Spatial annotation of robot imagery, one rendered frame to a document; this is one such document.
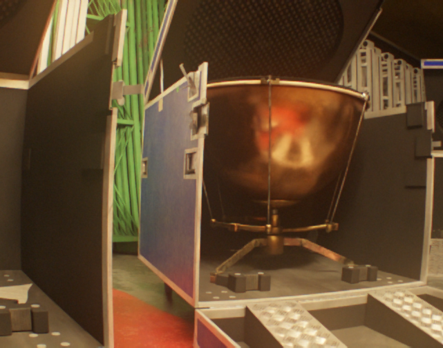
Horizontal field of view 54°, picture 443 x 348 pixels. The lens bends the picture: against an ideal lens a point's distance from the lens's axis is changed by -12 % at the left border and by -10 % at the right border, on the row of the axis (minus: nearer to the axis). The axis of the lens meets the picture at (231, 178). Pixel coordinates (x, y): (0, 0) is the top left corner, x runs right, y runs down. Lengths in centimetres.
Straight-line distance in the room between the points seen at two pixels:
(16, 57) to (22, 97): 17
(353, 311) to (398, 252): 49
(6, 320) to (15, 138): 98
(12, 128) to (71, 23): 145
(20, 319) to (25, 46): 114
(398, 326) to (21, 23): 180
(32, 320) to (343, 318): 114
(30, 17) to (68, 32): 138
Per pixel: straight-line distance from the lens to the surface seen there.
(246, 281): 176
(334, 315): 179
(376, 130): 237
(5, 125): 197
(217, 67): 253
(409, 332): 169
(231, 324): 160
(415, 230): 212
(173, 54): 236
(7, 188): 196
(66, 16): 329
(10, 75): 201
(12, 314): 120
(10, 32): 191
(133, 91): 109
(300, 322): 152
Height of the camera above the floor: 57
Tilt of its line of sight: 1 degrees up
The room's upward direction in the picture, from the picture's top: 2 degrees clockwise
